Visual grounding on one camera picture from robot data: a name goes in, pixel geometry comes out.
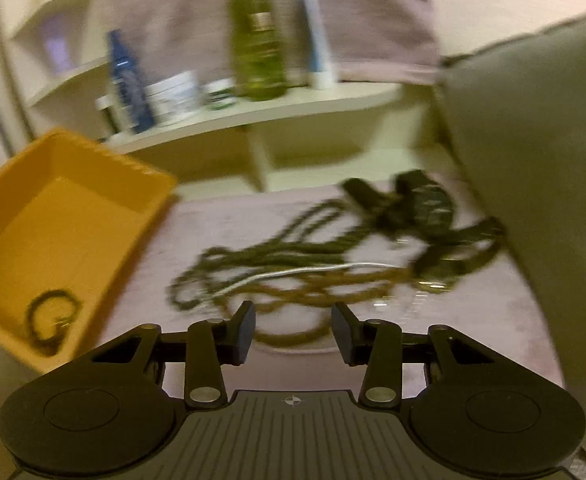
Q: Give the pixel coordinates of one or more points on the blue spray bottle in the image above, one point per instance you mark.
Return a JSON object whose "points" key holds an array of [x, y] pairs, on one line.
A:
{"points": [[130, 85]]}

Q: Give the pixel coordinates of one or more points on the dark watch with gold case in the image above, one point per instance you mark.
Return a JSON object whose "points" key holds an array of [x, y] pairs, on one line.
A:
{"points": [[443, 267]]}

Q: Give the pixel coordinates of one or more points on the green liquid bottle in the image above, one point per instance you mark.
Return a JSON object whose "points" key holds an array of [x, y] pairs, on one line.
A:
{"points": [[255, 45]]}

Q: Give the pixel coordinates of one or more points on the pink hanging towel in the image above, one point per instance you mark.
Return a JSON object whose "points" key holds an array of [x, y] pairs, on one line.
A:
{"points": [[183, 10]]}

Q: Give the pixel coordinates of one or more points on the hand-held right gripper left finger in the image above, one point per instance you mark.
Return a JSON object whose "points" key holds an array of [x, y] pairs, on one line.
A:
{"points": [[240, 335]]}

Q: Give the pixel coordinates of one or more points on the grey cushion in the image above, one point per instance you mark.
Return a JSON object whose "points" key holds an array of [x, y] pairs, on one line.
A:
{"points": [[533, 135]]}

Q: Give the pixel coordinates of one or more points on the cream shelf unit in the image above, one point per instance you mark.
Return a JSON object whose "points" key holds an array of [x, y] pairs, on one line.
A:
{"points": [[283, 110]]}

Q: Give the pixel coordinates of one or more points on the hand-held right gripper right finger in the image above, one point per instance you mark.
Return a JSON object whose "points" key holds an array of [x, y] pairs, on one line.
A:
{"points": [[342, 335]]}

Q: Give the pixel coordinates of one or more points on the yellow plastic tray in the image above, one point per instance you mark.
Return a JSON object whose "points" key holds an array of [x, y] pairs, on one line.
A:
{"points": [[48, 220]]}

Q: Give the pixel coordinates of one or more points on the white and blue tube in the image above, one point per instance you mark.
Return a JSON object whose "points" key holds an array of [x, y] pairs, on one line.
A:
{"points": [[317, 35]]}

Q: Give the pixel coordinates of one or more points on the small white jar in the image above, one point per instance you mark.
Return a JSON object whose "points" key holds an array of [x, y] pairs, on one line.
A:
{"points": [[220, 95]]}

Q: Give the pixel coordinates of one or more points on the purple tube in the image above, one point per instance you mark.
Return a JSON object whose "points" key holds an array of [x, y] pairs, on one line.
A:
{"points": [[57, 50]]}

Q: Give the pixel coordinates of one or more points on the white cream jar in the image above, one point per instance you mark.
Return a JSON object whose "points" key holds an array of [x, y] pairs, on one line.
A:
{"points": [[173, 100]]}

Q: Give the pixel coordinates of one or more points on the black wrist watch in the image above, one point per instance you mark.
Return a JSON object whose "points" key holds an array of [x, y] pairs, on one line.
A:
{"points": [[430, 207]]}

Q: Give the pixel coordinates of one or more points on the small black bottle white cap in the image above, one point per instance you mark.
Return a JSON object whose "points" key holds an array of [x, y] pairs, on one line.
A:
{"points": [[107, 112]]}

